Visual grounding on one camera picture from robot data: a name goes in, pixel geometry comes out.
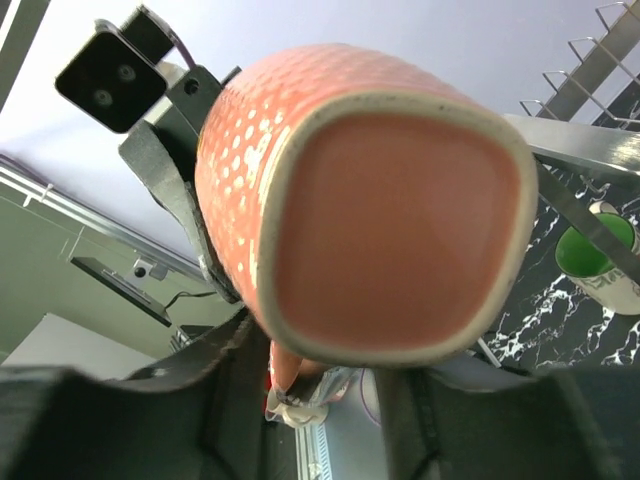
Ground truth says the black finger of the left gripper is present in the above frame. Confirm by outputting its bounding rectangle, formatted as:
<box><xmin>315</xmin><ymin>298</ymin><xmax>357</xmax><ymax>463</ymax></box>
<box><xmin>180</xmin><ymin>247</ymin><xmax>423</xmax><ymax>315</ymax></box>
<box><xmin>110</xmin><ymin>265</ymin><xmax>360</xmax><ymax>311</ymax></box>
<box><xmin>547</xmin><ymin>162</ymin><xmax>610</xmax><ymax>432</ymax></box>
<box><xmin>118</xmin><ymin>65</ymin><xmax>240</xmax><ymax>304</ymax></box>

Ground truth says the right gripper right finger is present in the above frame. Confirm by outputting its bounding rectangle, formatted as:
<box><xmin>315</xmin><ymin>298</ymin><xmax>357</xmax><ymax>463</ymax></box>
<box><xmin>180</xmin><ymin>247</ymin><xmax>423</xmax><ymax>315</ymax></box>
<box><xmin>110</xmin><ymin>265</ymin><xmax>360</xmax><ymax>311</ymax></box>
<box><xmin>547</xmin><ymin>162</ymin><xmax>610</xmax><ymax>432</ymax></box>
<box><xmin>375</xmin><ymin>358</ymin><xmax>639</xmax><ymax>479</ymax></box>

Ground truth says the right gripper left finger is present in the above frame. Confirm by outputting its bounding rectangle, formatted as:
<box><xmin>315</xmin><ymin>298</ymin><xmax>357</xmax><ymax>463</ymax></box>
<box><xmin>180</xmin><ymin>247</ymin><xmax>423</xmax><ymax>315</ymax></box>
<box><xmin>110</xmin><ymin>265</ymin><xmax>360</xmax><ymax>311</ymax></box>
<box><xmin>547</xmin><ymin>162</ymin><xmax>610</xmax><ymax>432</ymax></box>
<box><xmin>1</xmin><ymin>312</ymin><xmax>269</xmax><ymax>479</ymax></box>

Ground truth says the green interior white mug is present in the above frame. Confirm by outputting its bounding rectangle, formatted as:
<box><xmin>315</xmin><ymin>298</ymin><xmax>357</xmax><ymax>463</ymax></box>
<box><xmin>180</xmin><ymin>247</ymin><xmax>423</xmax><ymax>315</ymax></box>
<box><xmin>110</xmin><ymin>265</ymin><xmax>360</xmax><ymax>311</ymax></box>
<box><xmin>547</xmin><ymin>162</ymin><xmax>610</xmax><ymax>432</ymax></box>
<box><xmin>555</xmin><ymin>201</ymin><xmax>639</xmax><ymax>316</ymax></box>

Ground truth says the pink handled white mug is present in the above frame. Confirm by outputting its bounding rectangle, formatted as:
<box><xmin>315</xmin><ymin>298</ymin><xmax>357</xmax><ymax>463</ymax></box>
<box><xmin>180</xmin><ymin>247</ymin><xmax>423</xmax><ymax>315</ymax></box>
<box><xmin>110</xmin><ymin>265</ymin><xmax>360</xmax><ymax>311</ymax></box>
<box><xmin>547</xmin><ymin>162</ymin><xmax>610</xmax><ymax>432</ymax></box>
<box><xmin>195</xmin><ymin>44</ymin><xmax>538</xmax><ymax>392</ymax></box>

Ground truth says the white slotted cable duct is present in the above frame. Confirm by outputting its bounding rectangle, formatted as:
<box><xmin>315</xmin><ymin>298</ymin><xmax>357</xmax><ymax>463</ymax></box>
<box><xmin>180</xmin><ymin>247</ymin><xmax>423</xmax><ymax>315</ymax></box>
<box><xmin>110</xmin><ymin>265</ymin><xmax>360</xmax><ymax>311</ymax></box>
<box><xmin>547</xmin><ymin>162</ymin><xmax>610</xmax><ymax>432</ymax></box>
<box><xmin>295</xmin><ymin>424</ymin><xmax>333</xmax><ymax>480</ymax></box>

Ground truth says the steel wire dish rack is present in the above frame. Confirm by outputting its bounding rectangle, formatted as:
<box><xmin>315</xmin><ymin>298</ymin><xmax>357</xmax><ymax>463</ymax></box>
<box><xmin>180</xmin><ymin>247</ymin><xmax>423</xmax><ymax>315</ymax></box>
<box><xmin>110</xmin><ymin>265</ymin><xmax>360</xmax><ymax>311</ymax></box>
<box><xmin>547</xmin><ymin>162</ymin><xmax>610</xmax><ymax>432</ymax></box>
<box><xmin>505</xmin><ymin>1</ymin><xmax>639</xmax><ymax>282</ymax></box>

